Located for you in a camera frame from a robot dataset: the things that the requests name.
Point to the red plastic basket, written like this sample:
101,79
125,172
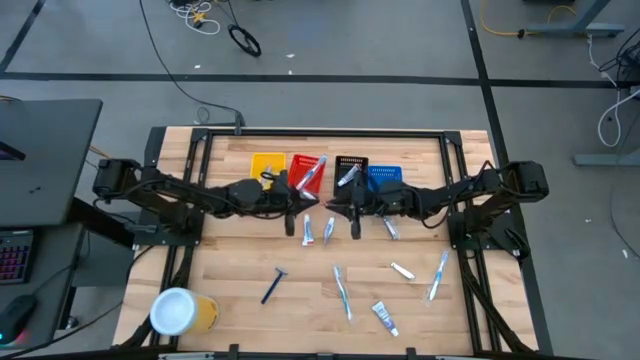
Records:
299,167

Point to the black table end plate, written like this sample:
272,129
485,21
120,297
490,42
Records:
154,145

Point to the yellow plastic basket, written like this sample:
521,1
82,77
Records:
260,162

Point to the black computer mouse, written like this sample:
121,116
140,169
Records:
15,317

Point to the grey desk foot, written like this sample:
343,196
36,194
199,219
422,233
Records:
605,159

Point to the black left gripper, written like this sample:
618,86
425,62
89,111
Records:
287,202

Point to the black desk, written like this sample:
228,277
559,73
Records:
50,160

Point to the small white tube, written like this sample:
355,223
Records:
402,270

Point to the black plastic basket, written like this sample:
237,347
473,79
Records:
350,161

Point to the packaged red toothbrush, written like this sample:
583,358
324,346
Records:
323,203

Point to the white toothpaste tube red end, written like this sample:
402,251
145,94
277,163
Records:
307,231

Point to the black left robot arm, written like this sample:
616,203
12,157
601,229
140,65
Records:
200,197

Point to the backlit black keyboard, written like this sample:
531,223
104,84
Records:
15,257

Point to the packaged green toothbrush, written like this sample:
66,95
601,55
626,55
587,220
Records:
342,292

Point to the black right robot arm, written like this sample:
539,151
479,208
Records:
450,192

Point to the dark grey low desk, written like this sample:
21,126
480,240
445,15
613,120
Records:
55,280

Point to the yellow cup with white lid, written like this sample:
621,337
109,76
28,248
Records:
172,311

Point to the grey desk base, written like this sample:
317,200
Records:
575,27

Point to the blue plastic basket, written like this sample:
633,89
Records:
385,175

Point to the dark blue razor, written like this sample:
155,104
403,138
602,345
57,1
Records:
273,287

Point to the small bluish toothpaste tube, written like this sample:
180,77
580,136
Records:
328,230

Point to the black aluminium table frame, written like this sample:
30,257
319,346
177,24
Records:
325,133

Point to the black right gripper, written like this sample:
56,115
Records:
362,205

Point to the packaged blue toothbrush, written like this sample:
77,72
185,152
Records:
312,173
438,274

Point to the white blue toothpaste tube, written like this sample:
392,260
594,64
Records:
348,175
384,316

